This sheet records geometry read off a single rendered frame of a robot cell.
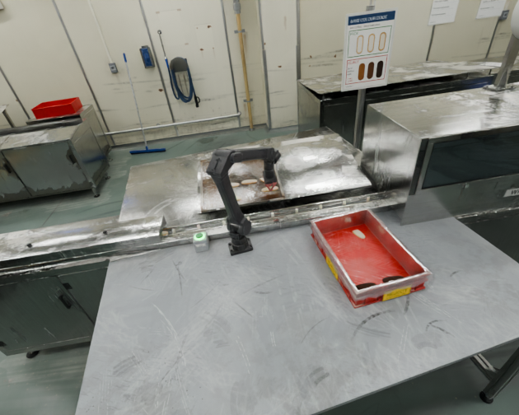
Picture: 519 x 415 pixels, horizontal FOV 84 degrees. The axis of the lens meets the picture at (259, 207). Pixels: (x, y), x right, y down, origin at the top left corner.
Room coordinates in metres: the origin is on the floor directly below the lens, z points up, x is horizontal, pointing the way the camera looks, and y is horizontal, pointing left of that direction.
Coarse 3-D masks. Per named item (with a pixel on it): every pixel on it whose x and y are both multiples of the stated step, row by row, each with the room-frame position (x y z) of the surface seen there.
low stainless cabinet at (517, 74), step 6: (474, 60) 4.45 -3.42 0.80; (480, 60) 4.40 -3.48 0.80; (486, 60) 4.36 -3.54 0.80; (492, 60) 4.32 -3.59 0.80; (498, 60) 4.27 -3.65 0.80; (516, 60) 4.15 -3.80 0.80; (516, 66) 3.87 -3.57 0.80; (486, 72) 3.74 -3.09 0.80; (492, 72) 3.71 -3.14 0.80; (516, 72) 3.69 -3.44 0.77; (510, 78) 3.69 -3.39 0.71; (516, 78) 3.69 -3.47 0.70; (492, 84) 3.67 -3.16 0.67
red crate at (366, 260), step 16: (336, 240) 1.05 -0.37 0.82; (352, 240) 1.03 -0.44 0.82; (368, 240) 1.02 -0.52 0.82; (352, 256) 0.93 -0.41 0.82; (368, 256) 0.92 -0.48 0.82; (384, 256) 0.91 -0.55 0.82; (352, 272) 0.84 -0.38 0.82; (368, 272) 0.83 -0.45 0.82; (384, 272) 0.82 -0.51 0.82; (400, 272) 0.81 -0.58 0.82; (416, 288) 0.71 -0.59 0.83; (352, 304) 0.67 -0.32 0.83; (368, 304) 0.66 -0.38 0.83
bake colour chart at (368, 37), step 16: (352, 16) 2.04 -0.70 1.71; (368, 16) 2.04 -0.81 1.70; (384, 16) 2.05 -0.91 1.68; (352, 32) 2.04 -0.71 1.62; (368, 32) 2.04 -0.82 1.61; (384, 32) 2.05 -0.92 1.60; (352, 48) 2.04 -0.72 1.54; (368, 48) 2.04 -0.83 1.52; (384, 48) 2.05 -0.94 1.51; (352, 64) 2.04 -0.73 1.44; (368, 64) 2.04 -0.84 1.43; (384, 64) 2.05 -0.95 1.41; (352, 80) 2.04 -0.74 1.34; (368, 80) 2.04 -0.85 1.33; (384, 80) 2.05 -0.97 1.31
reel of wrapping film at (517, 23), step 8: (512, 16) 1.54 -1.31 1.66; (512, 24) 1.54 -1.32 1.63; (512, 32) 1.55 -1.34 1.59; (512, 40) 1.61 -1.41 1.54; (512, 48) 1.60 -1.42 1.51; (504, 56) 1.63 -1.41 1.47; (512, 56) 1.60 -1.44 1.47; (504, 64) 1.61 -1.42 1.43; (512, 64) 1.60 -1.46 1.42; (504, 72) 1.60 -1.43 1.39; (496, 80) 1.62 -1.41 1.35
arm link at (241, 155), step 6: (234, 150) 1.13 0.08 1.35; (240, 150) 1.16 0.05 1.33; (246, 150) 1.20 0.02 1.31; (252, 150) 1.24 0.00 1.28; (258, 150) 1.28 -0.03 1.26; (264, 150) 1.33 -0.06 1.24; (270, 150) 1.37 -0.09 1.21; (234, 156) 1.07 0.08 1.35; (240, 156) 1.10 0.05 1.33; (246, 156) 1.19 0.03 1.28; (252, 156) 1.23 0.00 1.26; (258, 156) 1.28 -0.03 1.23; (264, 156) 1.32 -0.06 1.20; (270, 156) 1.36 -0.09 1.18; (234, 162) 1.06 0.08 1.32
